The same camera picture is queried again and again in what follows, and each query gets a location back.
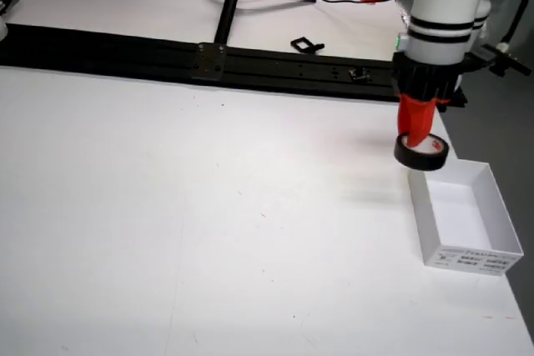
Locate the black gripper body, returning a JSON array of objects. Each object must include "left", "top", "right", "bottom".
[{"left": 390, "top": 50, "right": 468, "bottom": 113}]

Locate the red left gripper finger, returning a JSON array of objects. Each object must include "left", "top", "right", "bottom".
[{"left": 396, "top": 95, "right": 414, "bottom": 137}]

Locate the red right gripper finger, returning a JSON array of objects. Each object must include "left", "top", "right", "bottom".
[{"left": 406, "top": 98, "right": 438, "bottom": 151}]

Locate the black electrical tape roll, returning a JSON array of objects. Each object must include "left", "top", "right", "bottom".
[{"left": 394, "top": 132, "right": 450, "bottom": 173}]

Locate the white cardboard box bin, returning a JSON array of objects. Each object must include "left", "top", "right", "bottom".
[{"left": 406, "top": 158, "right": 525, "bottom": 279}]

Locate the black tripod stand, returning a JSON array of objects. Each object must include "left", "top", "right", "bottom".
[{"left": 181, "top": 0, "right": 318, "bottom": 46}]

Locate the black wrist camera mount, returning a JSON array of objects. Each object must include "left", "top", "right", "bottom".
[{"left": 470, "top": 42, "right": 533, "bottom": 78}]

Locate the small black plastic frame part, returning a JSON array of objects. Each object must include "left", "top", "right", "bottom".
[{"left": 290, "top": 36, "right": 326, "bottom": 56}]

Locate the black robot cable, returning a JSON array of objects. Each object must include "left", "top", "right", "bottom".
[{"left": 501, "top": 0, "right": 527, "bottom": 47}]

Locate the black bracket plate with screws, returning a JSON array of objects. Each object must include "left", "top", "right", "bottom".
[{"left": 192, "top": 42, "right": 229, "bottom": 83}]

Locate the black aluminium rail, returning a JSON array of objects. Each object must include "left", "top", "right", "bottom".
[{"left": 0, "top": 23, "right": 468, "bottom": 109}]

